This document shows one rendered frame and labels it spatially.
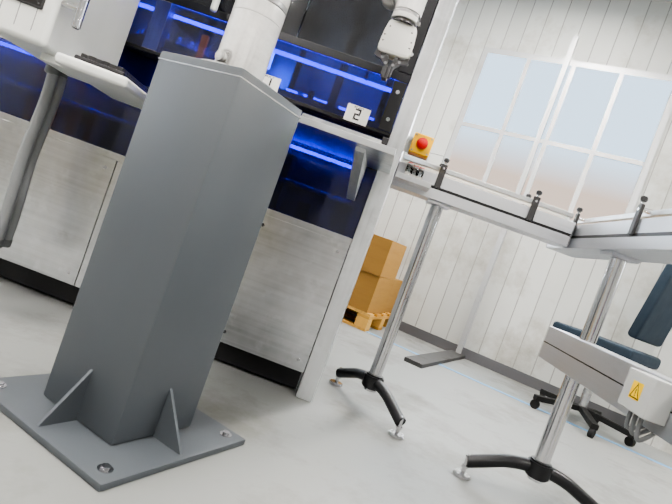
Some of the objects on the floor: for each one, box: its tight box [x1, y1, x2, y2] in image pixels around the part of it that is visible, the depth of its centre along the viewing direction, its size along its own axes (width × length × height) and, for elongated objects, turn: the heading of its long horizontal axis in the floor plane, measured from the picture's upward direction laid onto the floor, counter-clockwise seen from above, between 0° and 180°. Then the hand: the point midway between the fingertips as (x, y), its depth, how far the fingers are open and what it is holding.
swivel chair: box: [530, 264, 672, 447], centre depth 331 cm, size 66×63×114 cm
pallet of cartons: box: [342, 234, 407, 332], centre depth 441 cm, size 83×122×68 cm
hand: (386, 73), depth 161 cm, fingers closed
